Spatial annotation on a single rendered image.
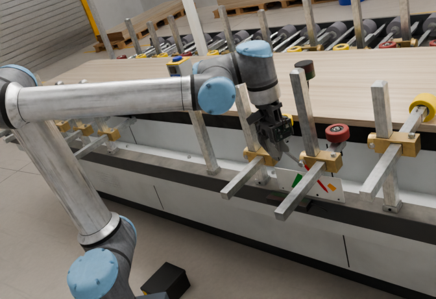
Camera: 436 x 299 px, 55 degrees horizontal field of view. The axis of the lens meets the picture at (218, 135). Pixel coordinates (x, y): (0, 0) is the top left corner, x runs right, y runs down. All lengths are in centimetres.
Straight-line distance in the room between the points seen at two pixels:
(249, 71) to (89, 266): 73
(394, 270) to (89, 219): 126
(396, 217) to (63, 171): 102
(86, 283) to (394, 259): 122
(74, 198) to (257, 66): 67
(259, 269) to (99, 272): 121
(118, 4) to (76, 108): 1016
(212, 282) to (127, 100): 151
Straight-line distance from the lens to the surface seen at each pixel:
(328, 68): 208
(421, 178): 162
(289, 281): 225
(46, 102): 108
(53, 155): 130
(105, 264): 131
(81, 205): 136
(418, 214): 144
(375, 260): 199
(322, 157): 143
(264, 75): 114
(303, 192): 133
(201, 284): 238
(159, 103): 102
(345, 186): 171
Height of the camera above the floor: 163
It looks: 26 degrees down
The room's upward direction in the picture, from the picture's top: 17 degrees counter-clockwise
